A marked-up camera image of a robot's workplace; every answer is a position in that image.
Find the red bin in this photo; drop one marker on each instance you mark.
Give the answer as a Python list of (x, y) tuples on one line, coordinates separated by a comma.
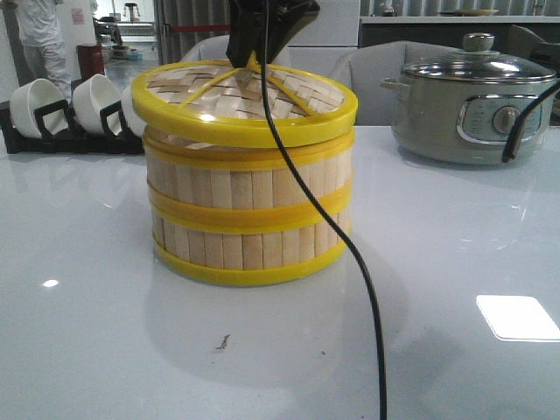
[(90, 60)]

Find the grey electric cooking pot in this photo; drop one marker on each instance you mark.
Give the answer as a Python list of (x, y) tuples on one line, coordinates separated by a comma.
[(458, 121)]

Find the grey chair left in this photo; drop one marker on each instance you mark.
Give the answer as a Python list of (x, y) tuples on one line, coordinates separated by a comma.
[(215, 48)]

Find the black bowl rack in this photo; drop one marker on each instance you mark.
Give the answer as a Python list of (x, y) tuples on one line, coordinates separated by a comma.
[(61, 132)]

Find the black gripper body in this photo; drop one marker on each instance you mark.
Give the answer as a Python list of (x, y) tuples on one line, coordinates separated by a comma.
[(264, 28)]

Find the grey chair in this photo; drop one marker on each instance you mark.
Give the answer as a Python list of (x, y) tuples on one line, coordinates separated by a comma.
[(215, 48), (364, 69)]

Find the grey chair right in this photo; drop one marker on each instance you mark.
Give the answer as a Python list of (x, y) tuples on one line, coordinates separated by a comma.
[(364, 69)]

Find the white cabinet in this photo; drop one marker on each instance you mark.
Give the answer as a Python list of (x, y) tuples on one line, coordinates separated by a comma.
[(333, 34)]

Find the bamboo steamer tray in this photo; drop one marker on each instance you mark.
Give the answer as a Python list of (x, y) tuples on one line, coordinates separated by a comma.
[(245, 259), (245, 190)]

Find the white bowl far left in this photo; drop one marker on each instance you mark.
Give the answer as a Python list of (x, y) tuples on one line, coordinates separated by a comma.
[(26, 99)]

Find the bamboo steamer lid yellow rim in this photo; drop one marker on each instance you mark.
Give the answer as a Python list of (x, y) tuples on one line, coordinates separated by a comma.
[(212, 102)]

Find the white bowl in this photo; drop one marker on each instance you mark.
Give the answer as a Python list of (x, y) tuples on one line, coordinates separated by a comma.
[(26, 99), (136, 124), (89, 98)]

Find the person in white clothes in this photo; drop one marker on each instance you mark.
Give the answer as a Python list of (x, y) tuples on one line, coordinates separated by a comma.
[(41, 38)]

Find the glass pot lid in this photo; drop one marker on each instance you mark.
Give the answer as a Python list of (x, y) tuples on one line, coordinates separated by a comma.
[(476, 61)]

